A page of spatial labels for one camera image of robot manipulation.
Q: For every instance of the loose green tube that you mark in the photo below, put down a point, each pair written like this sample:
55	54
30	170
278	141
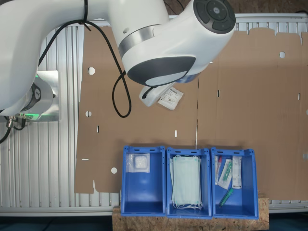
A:
226	197

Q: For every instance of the white Fuhrmann gauze packet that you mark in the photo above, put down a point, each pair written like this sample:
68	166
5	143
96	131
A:
170	99

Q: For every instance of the green syringe in clear packet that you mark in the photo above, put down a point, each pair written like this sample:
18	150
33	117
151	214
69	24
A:
225	174

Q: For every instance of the brown cardboard sheet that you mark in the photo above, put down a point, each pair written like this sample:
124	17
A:
144	130
252	108

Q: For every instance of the blue bin holding face masks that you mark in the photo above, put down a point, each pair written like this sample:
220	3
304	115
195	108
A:
187	213

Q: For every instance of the chipboard plank under bins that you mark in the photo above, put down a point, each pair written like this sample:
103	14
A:
192	224

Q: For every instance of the stack of white face masks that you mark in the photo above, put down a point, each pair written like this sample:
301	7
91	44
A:
186	180

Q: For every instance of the long white printed packet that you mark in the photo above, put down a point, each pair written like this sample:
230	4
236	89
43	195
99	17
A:
236	172

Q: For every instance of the blue bin holding tube packets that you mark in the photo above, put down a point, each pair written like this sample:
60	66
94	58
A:
240	202

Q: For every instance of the red-capped tube in clear packet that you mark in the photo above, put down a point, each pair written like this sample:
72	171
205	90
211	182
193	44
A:
217	168

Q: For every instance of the blue bin holding cotton packet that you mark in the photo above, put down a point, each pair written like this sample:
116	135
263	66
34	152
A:
142	192

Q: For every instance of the clear packet of white cotton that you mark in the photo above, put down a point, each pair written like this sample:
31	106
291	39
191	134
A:
139	163

